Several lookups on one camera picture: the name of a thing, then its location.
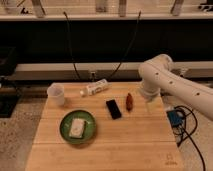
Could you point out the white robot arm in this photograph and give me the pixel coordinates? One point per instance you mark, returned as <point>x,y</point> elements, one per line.
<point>156,75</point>

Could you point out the white lying bottle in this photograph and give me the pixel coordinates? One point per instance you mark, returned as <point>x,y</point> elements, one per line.
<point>94,88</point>

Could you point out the small brown bottle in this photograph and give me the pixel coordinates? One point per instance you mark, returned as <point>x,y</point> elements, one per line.
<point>129,102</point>

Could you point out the black smartphone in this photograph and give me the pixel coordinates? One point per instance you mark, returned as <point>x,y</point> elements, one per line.
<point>113,109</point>

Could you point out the green round plate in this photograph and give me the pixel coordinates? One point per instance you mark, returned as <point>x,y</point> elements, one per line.
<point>88,131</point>

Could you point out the clear plastic measuring cup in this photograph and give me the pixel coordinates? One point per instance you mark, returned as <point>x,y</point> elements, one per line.
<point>56,93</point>

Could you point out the white rectangular sponge block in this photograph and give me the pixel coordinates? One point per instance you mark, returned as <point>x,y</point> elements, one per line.
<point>77,128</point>

